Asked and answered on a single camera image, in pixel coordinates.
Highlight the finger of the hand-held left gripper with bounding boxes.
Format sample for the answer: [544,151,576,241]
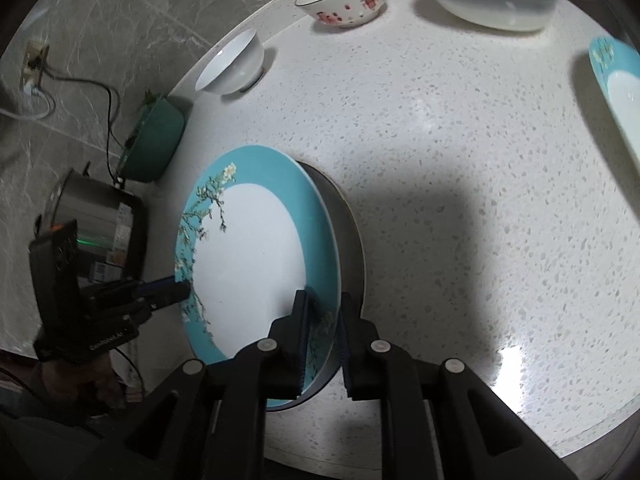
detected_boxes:
[131,275,194,312]
[124,304,157,327]

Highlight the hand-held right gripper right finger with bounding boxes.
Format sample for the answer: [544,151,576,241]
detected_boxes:
[337,291,581,480]

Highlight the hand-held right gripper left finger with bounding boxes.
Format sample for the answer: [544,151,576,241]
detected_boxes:
[85,289,311,480]

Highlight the teal floral plate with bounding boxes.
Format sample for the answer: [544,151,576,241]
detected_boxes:
[588,35,640,173]
[174,145,342,401]

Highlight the person's left hand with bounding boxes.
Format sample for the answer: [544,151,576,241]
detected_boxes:
[41,354,126,413]

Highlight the stainless steel pot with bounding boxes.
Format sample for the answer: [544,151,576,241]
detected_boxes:
[42,169,149,286]

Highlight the grey plate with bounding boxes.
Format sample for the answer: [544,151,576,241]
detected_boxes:
[265,160,367,412]

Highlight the green plastic basin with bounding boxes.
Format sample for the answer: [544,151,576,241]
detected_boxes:
[119,94,189,184]

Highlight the leafy greens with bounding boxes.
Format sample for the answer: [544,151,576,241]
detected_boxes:
[125,87,163,153]

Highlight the small white bowl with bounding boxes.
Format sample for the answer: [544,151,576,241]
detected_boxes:
[194,28,266,96]

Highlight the white power cable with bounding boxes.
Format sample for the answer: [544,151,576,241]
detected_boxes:
[0,87,57,122]

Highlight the black power cable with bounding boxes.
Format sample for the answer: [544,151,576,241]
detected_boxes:
[35,60,128,186]

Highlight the wall socket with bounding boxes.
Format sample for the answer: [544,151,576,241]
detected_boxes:
[19,39,51,97]

